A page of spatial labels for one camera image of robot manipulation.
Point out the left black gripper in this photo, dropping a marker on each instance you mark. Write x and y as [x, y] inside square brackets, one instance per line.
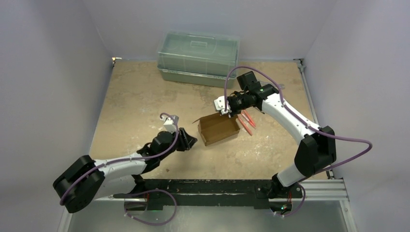
[185, 140]

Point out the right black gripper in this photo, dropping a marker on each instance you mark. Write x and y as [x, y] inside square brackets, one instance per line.
[231, 105]

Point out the brown cardboard box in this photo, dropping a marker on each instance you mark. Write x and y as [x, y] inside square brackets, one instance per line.
[216, 127]

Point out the red pen with label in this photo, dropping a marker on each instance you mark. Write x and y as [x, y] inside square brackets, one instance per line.
[244, 126]

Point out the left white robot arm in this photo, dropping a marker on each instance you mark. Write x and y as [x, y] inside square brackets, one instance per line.
[88, 179]

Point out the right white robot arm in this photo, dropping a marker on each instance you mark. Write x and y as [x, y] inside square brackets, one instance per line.
[316, 145]

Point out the green plastic storage box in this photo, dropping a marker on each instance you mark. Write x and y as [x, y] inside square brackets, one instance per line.
[198, 58]

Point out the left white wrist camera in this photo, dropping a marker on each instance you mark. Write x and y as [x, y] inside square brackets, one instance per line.
[169, 122]

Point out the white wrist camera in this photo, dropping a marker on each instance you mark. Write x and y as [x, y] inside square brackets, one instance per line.
[169, 122]
[221, 106]

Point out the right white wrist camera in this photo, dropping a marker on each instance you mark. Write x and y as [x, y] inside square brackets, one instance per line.
[221, 106]

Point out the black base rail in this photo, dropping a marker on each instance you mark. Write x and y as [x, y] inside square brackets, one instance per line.
[256, 193]

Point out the aluminium frame rail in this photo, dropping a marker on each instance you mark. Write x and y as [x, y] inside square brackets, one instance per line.
[325, 209]

